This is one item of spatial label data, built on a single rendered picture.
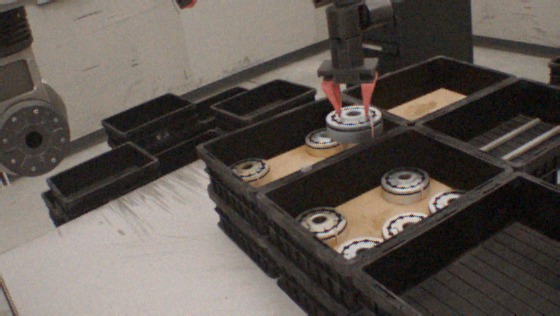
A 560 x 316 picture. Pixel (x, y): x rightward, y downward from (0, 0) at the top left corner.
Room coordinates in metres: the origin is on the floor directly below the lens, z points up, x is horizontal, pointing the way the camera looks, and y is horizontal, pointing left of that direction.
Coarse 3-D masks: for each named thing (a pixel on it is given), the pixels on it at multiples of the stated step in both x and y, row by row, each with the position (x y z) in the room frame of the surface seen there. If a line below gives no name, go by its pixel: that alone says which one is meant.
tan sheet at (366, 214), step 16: (368, 192) 1.01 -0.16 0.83; (432, 192) 0.96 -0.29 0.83; (336, 208) 0.97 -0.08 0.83; (352, 208) 0.96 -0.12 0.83; (368, 208) 0.95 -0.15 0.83; (384, 208) 0.93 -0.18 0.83; (400, 208) 0.92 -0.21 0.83; (416, 208) 0.91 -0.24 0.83; (352, 224) 0.90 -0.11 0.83; (368, 224) 0.89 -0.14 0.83
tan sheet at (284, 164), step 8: (352, 144) 1.25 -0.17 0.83; (288, 152) 1.27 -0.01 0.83; (296, 152) 1.26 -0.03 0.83; (304, 152) 1.25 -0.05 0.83; (272, 160) 1.24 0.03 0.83; (280, 160) 1.23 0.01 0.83; (288, 160) 1.22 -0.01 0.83; (296, 160) 1.21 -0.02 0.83; (304, 160) 1.21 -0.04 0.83; (312, 160) 1.20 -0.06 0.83; (272, 168) 1.19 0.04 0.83; (280, 168) 1.19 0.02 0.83; (288, 168) 1.18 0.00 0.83; (296, 168) 1.17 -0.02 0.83; (272, 176) 1.15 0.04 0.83; (280, 176) 1.15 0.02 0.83
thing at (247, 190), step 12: (300, 108) 1.30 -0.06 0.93; (264, 120) 1.26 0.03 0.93; (396, 120) 1.12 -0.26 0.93; (240, 132) 1.22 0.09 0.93; (204, 144) 1.18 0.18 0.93; (360, 144) 1.04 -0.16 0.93; (204, 156) 1.13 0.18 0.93; (336, 156) 1.00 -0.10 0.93; (216, 168) 1.07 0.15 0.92; (228, 168) 1.04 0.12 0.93; (228, 180) 1.02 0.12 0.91; (240, 180) 0.98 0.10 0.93; (276, 180) 0.95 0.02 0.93; (240, 192) 0.97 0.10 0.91; (252, 192) 0.92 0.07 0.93
